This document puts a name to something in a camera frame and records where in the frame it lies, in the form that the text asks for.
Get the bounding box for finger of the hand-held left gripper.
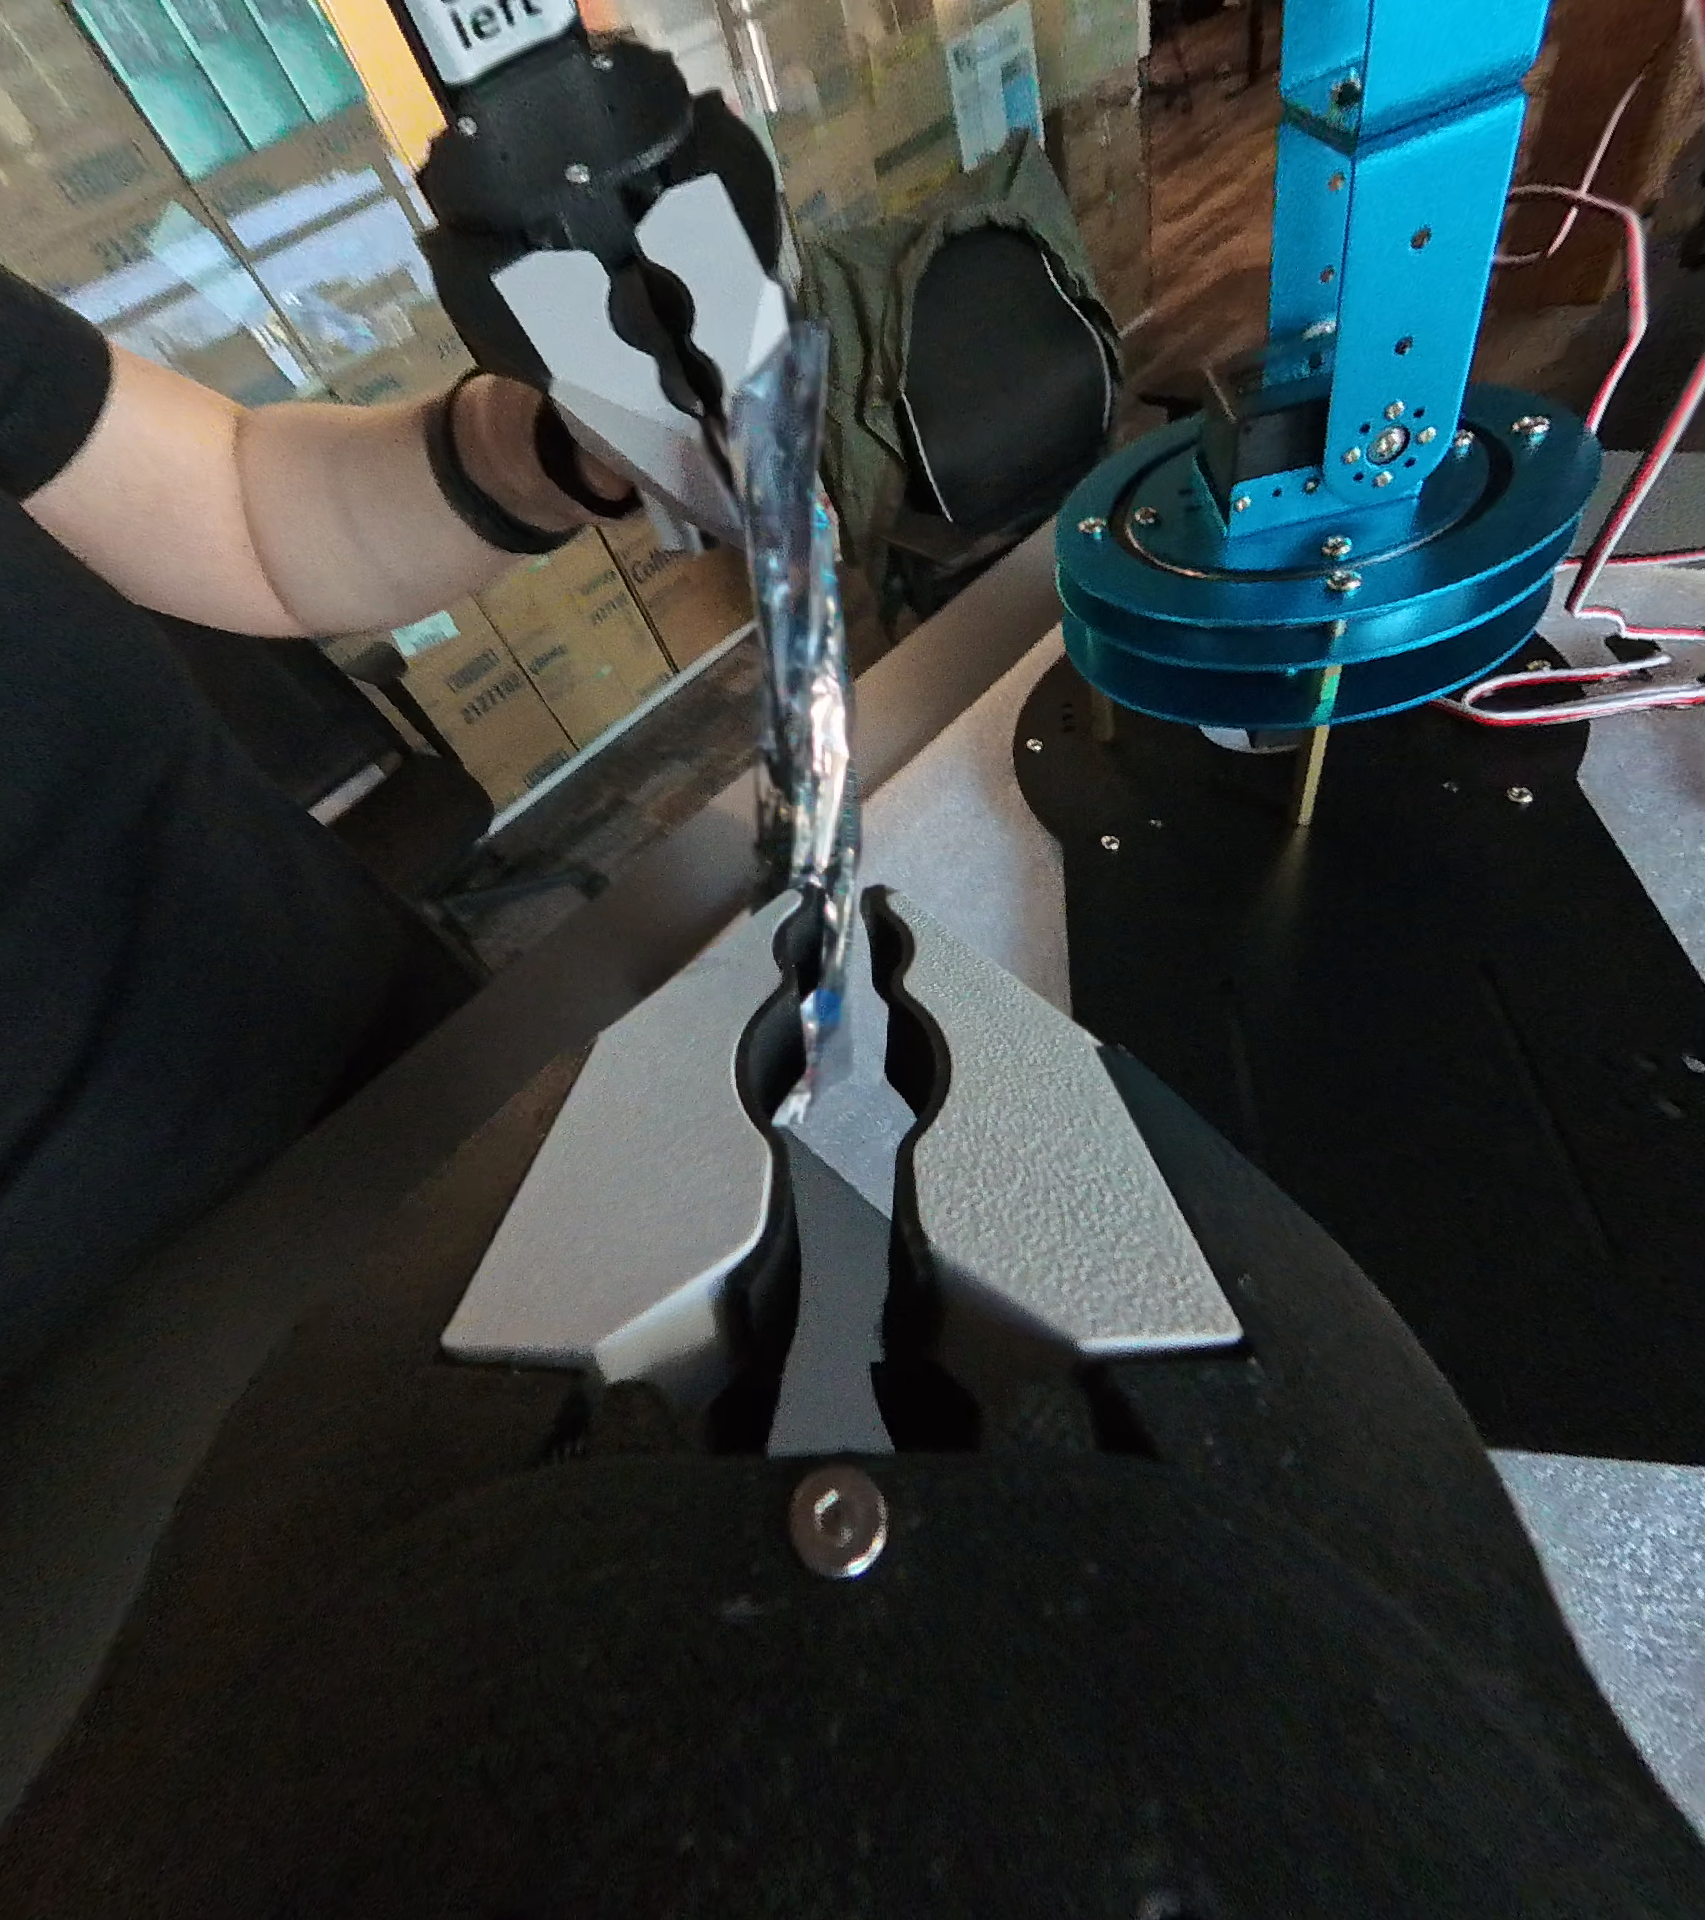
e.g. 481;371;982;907
487;249;772;548
640;179;799;451

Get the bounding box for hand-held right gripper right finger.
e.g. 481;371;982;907
852;880;1242;1459

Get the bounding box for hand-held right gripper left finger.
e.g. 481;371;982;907
440;884;818;1459

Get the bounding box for silver plastic parts bag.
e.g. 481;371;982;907
726;315;930;1217

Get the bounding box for person's left forearm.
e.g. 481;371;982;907
28;315;469;642

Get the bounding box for person's left hand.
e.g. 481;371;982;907
456;368;681;548

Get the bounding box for black wristband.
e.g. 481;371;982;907
428;371;586;560

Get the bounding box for dark jacket on chair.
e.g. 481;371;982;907
804;136;1127;571

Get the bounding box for stacked cardboard boxes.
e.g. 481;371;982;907
384;529;766;809

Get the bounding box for white foam sheet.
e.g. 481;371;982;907
586;449;1705;1920

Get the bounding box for black metal base plate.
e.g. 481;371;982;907
1010;449;1705;1478

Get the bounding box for red and white cables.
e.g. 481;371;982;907
1454;0;1705;836

